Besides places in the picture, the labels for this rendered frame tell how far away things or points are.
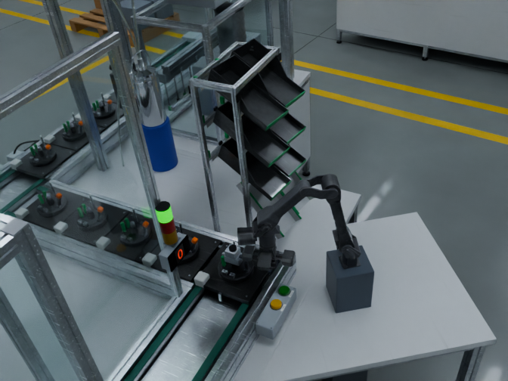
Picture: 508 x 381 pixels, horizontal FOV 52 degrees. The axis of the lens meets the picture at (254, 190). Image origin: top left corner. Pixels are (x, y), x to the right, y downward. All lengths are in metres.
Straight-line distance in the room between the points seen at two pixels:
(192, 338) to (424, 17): 4.39
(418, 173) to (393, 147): 0.39
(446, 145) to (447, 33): 1.50
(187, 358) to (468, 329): 1.01
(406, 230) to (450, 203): 1.56
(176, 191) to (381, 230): 1.03
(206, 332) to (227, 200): 0.81
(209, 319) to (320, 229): 0.69
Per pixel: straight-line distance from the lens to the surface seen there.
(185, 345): 1.96
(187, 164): 2.85
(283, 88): 2.03
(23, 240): 0.86
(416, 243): 2.36
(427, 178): 4.13
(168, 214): 1.72
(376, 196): 3.91
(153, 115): 2.65
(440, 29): 5.66
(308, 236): 2.35
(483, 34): 5.56
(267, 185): 2.06
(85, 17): 7.49
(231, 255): 1.99
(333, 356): 1.96
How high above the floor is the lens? 2.50
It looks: 39 degrees down
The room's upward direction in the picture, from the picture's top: 6 degrees counter-clockwise
